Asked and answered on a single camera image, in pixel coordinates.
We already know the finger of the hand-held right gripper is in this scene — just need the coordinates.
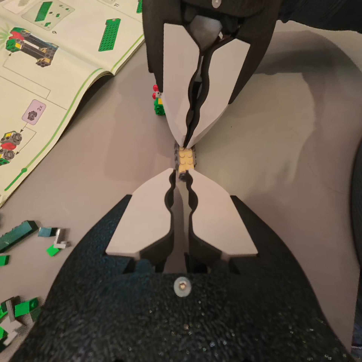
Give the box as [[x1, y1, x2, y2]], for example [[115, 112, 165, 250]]
[[163, 23, 208, 147], [185, 38, 251, 148]]

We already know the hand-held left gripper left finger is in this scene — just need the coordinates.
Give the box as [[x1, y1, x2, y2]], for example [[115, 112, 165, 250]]
[[105, 168, 176, 259]]

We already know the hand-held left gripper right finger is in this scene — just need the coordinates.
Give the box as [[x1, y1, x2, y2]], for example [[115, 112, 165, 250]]
[[184, 169, 258, 259]]

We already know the dark grey tan brick assembly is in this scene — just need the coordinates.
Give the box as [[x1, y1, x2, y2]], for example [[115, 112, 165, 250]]
[[173, 144, 199, 182]]

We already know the person's right forearm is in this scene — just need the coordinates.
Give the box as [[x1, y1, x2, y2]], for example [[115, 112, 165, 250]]
[[278, 0, 362, 32]]

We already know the grey desk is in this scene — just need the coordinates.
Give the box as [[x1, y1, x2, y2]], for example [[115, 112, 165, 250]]
[[0, 20, 362, 357]]

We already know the red green yellow brick assembly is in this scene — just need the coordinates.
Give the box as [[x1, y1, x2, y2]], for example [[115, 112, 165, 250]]
[[152, 84, 168, 117]]

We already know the teal small brick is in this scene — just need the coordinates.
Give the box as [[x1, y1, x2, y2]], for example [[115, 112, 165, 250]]
[[38, 226, 59, 239]]

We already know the brick instruction booklet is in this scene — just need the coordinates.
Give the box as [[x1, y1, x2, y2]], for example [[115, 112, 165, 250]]
[[0, 0, 146, 209]]

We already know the dark green long brick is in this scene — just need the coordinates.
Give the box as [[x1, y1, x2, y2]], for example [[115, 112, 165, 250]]
[[0, 220, 39, 254]]

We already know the pile of small loose bricks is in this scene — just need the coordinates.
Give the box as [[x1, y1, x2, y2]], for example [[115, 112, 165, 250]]
[[0, 295, 41, 350]]

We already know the grey bracket brick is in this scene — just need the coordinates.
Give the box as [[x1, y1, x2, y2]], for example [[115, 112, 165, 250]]
[[53, 228, 72, 250]]

